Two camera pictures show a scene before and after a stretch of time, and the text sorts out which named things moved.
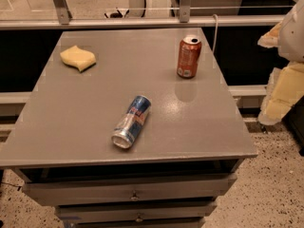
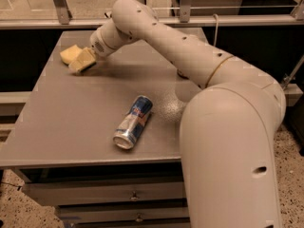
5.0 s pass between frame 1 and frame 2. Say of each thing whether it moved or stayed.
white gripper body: moved
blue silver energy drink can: stayed
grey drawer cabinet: stayed
